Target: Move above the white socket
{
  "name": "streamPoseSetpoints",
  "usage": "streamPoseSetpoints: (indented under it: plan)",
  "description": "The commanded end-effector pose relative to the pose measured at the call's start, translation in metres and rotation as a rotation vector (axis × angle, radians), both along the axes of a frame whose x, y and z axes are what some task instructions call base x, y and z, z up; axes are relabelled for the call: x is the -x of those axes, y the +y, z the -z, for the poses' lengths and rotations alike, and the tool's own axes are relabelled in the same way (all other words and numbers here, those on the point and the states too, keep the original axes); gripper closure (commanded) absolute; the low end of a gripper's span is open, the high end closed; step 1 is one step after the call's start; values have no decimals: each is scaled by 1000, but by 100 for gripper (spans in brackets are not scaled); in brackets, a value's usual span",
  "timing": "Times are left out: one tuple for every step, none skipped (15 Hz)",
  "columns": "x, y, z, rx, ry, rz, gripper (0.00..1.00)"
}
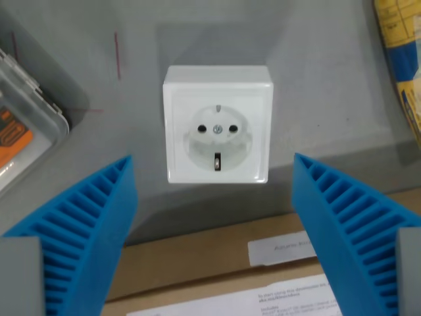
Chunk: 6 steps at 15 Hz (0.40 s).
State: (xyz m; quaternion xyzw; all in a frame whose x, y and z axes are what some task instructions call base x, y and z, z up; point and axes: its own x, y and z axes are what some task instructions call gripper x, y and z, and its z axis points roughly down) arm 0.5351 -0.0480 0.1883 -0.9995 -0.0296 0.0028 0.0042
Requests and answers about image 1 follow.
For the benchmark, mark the white electrical wall socket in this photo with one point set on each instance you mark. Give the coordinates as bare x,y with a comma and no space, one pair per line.
217,131

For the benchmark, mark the large white printed box label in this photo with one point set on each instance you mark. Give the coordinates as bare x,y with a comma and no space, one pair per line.
230,301

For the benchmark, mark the brown cardboard Azure Kinect box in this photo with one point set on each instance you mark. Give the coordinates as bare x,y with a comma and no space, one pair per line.
197,263

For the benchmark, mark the clear plastic case orange insert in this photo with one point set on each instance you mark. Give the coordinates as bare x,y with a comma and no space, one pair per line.
26,112

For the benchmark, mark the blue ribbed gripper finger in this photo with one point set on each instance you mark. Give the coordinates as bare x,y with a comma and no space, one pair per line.
332,210
98,210

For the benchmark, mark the yellow and blue bag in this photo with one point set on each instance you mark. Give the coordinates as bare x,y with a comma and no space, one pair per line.
401,42

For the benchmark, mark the small white box side label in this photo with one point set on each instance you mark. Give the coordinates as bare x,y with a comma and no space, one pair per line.
279,248

